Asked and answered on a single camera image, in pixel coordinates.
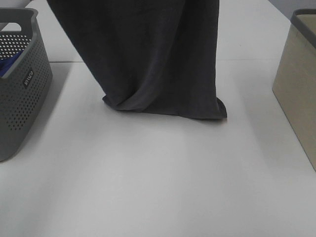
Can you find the blue towel in basket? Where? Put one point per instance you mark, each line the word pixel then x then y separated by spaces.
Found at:
pixel 13 61

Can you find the beige fabric storage bin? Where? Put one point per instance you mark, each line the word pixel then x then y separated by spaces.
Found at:
pixel 295 83

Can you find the dark grey towel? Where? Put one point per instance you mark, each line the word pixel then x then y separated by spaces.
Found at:
pixel 148 56

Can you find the grey perforated plastic basket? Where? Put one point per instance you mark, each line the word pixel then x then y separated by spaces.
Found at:
pixel 22 90

